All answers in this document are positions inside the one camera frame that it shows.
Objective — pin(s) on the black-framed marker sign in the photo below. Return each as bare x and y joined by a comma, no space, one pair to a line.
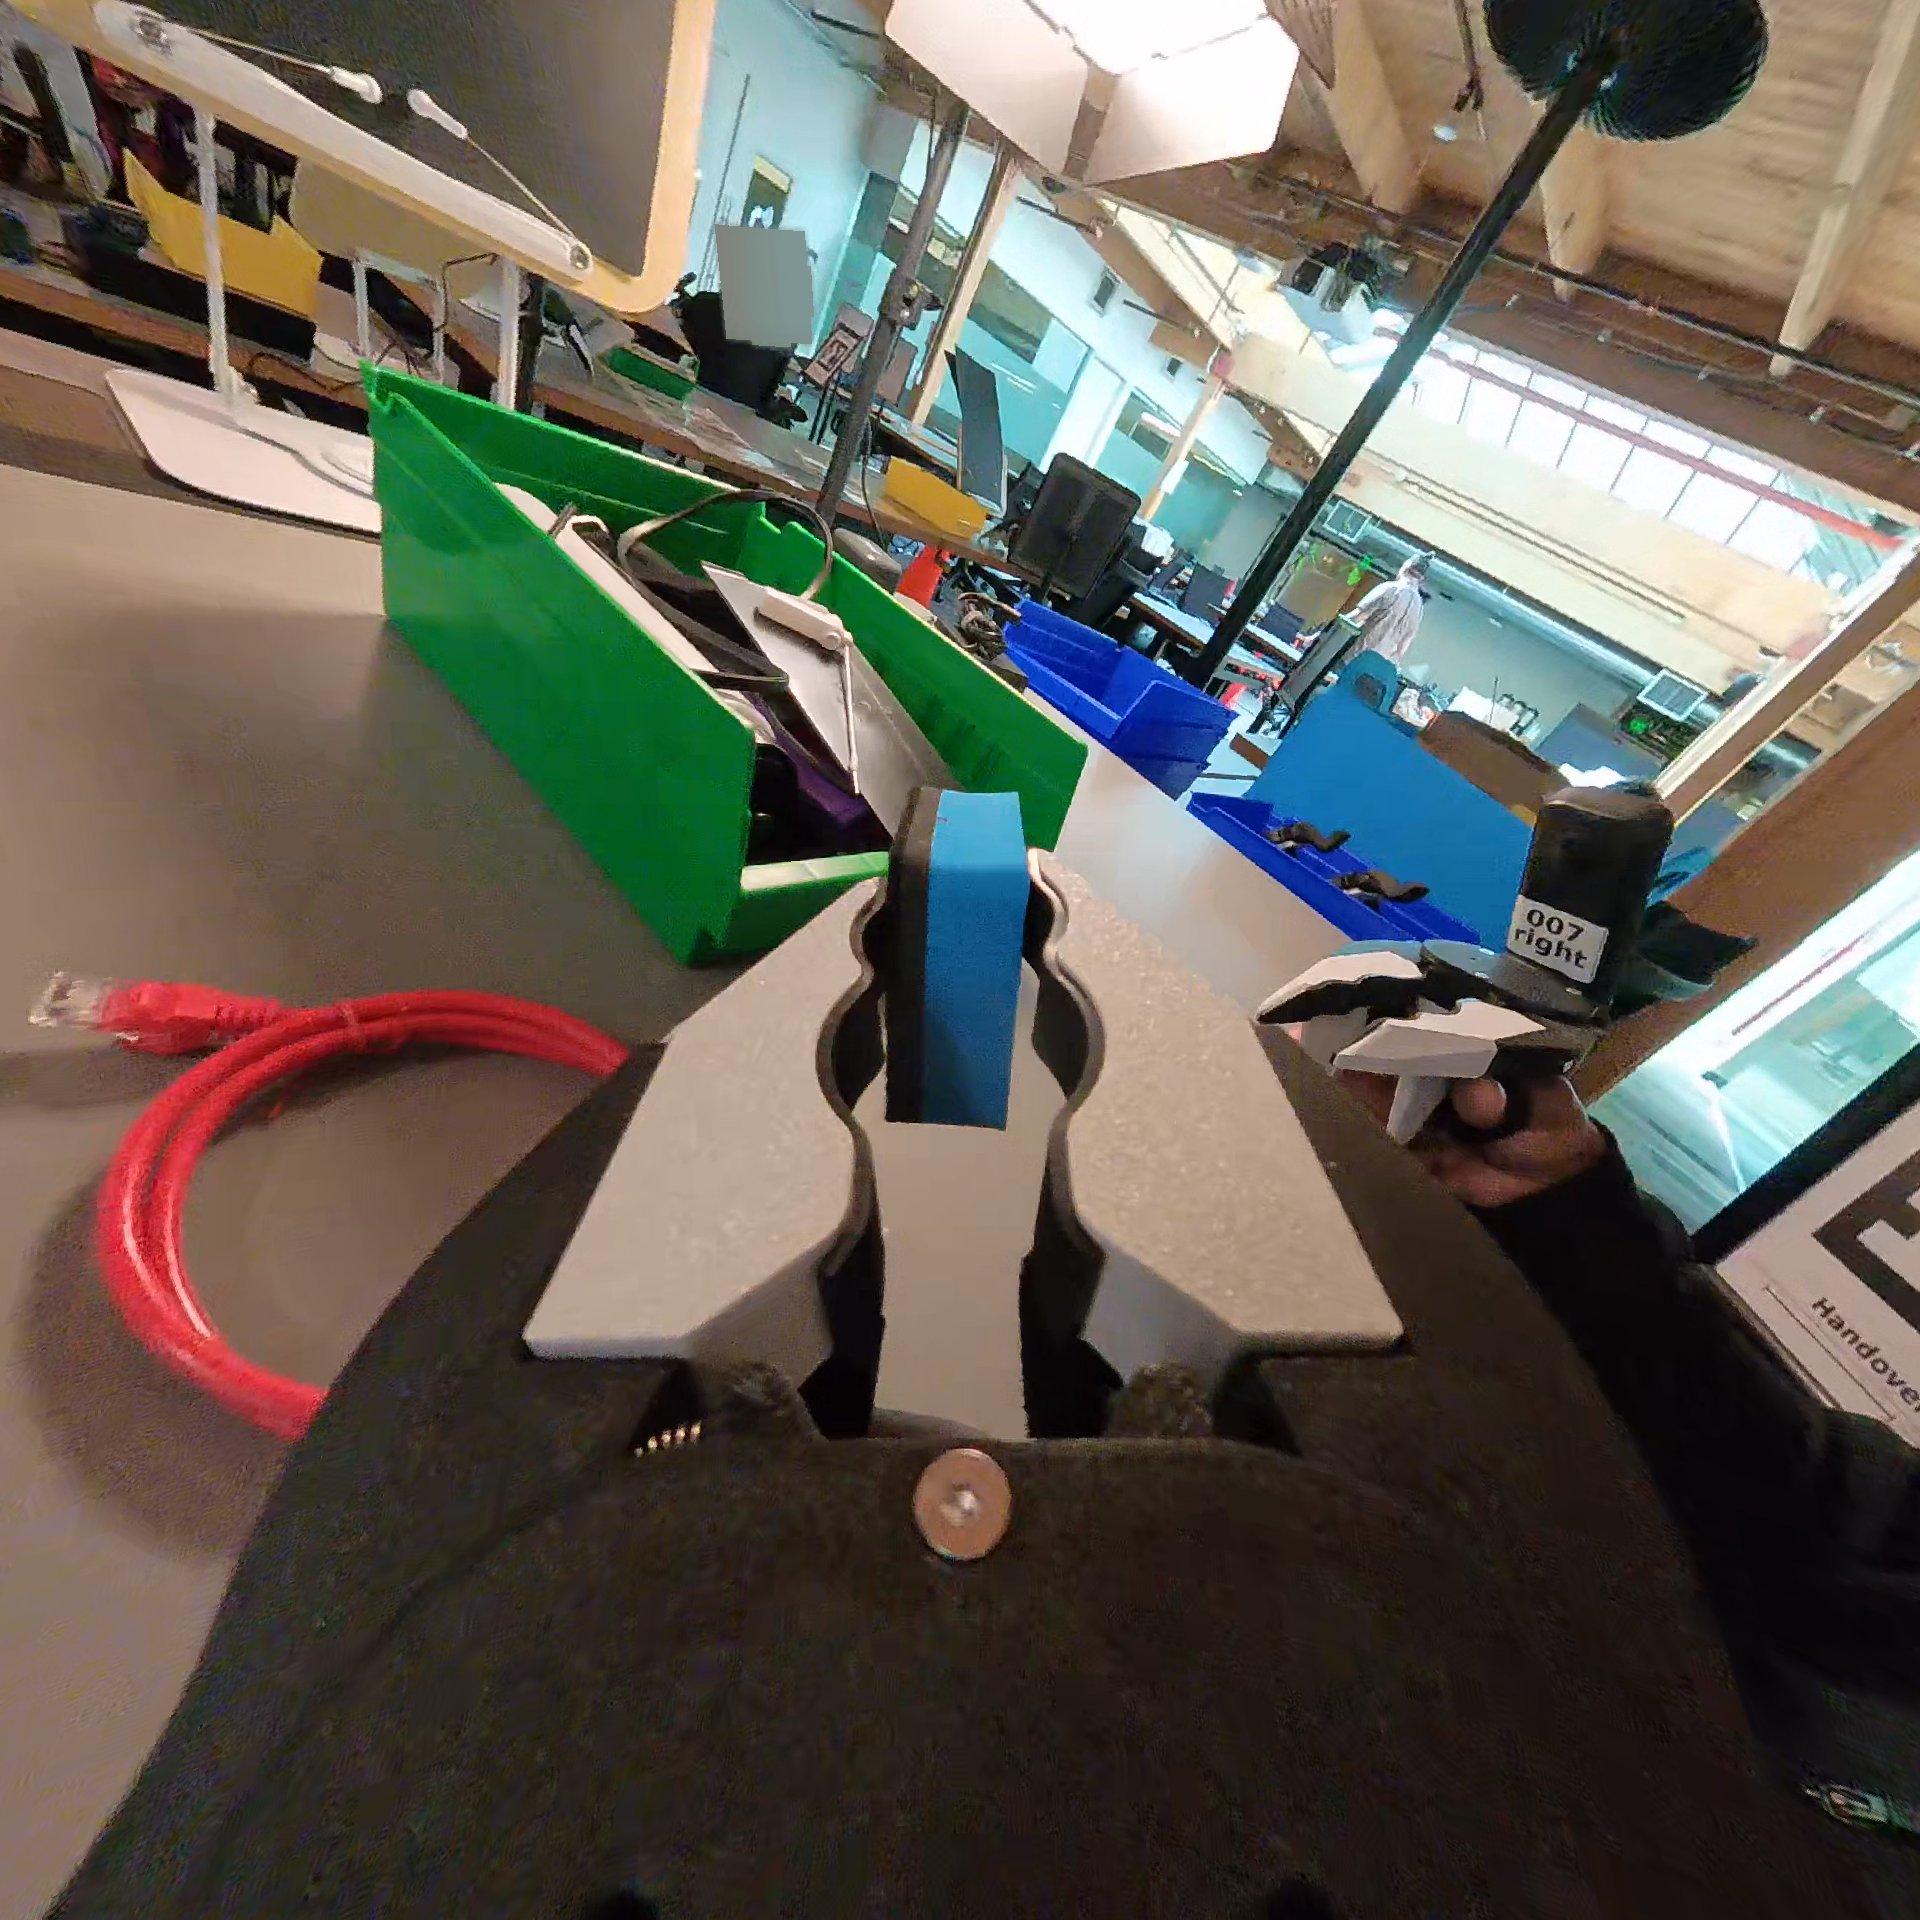
1846,1321

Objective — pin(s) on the purple plastic part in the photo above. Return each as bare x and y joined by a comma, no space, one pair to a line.
823,812

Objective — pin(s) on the bright white light panel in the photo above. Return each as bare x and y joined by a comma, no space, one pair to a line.
1142,89

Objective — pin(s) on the person's right forearm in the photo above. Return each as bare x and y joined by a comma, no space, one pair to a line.
1726,1395

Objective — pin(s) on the white cylinder with black cap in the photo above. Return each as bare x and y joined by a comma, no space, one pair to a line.
600,576

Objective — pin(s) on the blue panel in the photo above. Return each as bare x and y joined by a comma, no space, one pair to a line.
1395,812

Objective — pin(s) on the blue black sponge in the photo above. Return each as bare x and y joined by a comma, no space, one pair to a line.
966,974

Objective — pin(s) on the small marker tag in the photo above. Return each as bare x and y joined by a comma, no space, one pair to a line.
831,361

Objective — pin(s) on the black disc-top floor stand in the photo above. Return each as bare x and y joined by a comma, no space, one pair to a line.
1634,59

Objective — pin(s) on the green plastic bin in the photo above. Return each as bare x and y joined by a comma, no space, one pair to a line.
569,704

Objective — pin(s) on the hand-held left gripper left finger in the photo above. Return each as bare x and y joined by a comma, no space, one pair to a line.
688,1200

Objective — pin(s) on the white board stand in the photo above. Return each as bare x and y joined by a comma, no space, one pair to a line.
223,435

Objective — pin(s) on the grey light pole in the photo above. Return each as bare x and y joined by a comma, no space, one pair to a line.
899,298

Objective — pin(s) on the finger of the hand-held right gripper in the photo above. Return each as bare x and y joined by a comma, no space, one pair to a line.
1336,997
1439,1051

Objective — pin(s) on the black sheet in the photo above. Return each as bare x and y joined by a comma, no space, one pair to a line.
796,660

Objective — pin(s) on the person's right hand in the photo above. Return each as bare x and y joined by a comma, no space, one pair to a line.
1516,1153

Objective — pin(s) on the yellow storage bin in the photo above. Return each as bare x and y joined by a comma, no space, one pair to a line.
930,501
256,263

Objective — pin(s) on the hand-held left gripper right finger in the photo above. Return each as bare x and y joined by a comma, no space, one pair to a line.
1230,1200

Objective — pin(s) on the wooden post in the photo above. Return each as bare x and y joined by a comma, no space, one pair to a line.
1802,854

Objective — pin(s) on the stack of blue bins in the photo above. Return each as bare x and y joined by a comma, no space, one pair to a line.
1126,704

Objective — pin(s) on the dark tilted panel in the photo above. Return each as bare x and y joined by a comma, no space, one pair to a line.
977,426

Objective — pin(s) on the cream-framed black board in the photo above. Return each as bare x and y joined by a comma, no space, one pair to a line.
569,89

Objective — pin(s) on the black monitor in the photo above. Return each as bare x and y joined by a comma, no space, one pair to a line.
1079,525

